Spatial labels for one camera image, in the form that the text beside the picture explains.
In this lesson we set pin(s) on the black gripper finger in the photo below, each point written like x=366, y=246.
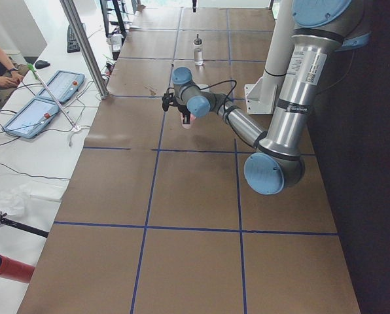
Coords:
x=185, y=119

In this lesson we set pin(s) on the black tripod leg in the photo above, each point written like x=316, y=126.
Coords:
x=18, y=225

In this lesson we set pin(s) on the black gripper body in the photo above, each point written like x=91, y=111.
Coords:
x=182, y=110

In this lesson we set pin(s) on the red cylinder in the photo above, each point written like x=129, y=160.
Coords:
x=15, y=270

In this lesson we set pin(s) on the blue teach pendant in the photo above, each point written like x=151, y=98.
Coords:
x=63, y=84
x=31, y=119

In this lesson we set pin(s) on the lower blue teach pendant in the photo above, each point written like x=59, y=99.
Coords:
x=31, y=119

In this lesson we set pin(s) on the thin metal rod green tip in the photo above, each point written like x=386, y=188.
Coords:
x=75, y=127

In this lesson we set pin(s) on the black computer mouse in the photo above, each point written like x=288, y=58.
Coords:
x=41, y=64

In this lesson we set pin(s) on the black keyboard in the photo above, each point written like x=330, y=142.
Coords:
x=72, y=42

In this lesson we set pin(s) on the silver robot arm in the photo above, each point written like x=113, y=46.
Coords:
x=306, y=33

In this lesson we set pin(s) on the crumpled white paper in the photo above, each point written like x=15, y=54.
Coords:
x=13, y=202

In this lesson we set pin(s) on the upper blue teach pendant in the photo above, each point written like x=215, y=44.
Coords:
x=63, y=84

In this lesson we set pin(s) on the white digital kitchen scale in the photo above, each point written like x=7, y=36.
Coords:
x=204, y=88

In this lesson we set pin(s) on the glass sauce bottle metal spout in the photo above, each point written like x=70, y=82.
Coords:
x=198, y=50

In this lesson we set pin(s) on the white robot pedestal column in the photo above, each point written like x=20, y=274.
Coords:
x=261, y=97

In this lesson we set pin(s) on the aluminium frame post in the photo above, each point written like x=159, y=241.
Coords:
x=75, y=22

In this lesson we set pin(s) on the pink plastic cup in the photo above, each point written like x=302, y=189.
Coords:
x=192, y=118

